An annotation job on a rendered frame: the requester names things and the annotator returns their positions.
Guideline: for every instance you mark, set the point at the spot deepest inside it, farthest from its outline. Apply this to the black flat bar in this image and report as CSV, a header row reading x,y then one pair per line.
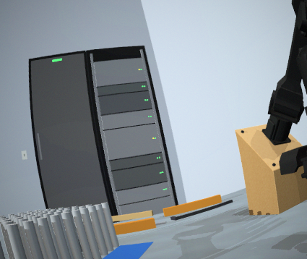
x,y
200,211

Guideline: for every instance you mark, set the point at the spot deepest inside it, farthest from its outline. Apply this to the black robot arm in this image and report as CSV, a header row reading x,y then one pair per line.
x,y
286,104

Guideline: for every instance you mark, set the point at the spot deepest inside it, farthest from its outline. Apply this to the orange flat bar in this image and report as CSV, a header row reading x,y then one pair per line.
x,y
186,207
135,226

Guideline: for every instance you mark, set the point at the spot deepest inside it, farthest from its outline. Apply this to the tan flat bar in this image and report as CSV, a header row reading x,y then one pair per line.
x,y
132,215

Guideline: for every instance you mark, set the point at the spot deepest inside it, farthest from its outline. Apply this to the blue tape strip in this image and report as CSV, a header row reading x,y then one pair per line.
x,y
134,251

